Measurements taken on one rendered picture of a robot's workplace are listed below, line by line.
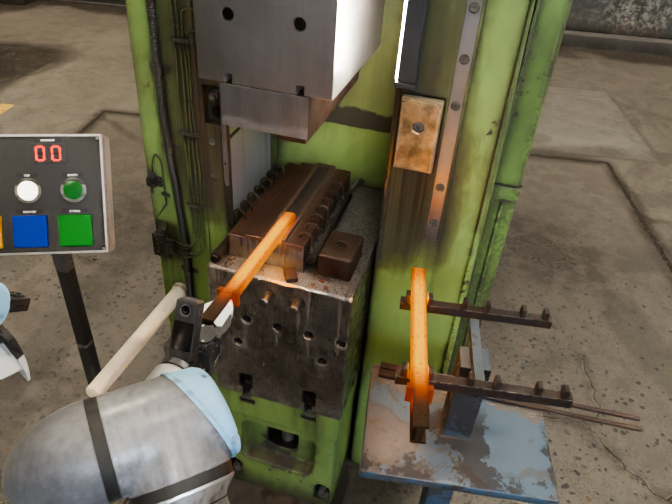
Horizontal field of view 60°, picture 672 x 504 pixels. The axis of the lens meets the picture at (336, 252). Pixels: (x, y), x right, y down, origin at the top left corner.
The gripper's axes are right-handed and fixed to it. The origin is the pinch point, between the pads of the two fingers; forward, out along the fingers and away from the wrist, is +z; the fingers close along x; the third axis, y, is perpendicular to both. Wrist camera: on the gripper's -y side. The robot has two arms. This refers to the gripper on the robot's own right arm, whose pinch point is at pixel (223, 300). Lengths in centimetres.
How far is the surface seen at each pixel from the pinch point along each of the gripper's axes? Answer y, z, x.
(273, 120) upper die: -28.7, 27.2, 0.2
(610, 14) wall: 56, 656, 147
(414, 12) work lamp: -51, 37, 26
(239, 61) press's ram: -40.2, 27.0, -7.1
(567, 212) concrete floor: 99, 258, 101
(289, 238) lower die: 2.3, 29.6, 3.1
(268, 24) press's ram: -48, 27, -1
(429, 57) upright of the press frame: -42, 41, 30
